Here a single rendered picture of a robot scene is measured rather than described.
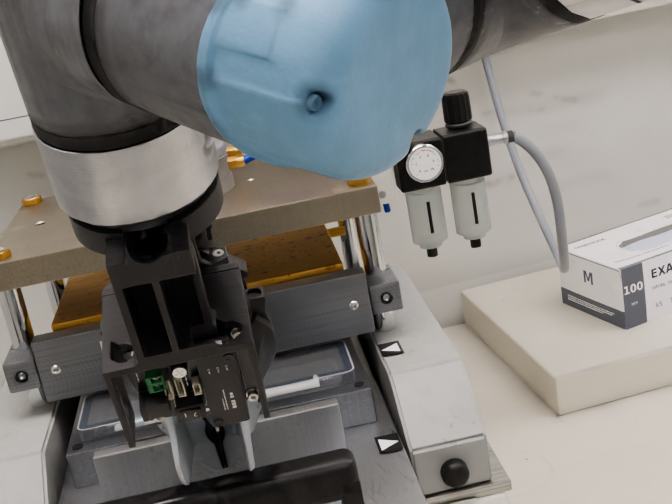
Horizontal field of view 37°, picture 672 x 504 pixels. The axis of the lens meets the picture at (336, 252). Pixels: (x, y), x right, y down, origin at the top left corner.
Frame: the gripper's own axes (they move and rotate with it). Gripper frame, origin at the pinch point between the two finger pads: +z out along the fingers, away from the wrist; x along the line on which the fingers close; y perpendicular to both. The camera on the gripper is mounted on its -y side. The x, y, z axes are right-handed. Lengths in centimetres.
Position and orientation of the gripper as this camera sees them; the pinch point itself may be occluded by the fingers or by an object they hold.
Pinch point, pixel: (220, 441)
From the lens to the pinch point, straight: 62.1
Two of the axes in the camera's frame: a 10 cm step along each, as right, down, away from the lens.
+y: 1.8, 5.9, -7.8
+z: 1.2, 7.8, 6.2
